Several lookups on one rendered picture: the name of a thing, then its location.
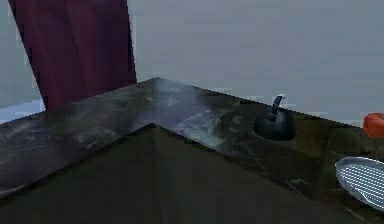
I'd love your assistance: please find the dark red curtain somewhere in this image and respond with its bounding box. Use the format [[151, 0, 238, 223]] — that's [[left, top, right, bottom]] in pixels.
[[7, 0, 138, 112]]

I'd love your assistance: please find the red tomato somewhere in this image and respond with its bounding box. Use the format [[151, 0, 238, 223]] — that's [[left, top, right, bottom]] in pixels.
[[362, 112, 384, 139]]

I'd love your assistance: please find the silver ridged pan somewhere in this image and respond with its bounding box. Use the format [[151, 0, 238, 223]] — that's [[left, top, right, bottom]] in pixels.
[[334, 156, 384, 212]]

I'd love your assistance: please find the dark marble kitchen counter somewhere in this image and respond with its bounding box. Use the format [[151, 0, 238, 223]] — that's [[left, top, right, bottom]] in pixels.
[[0, 76, 384, 224]]

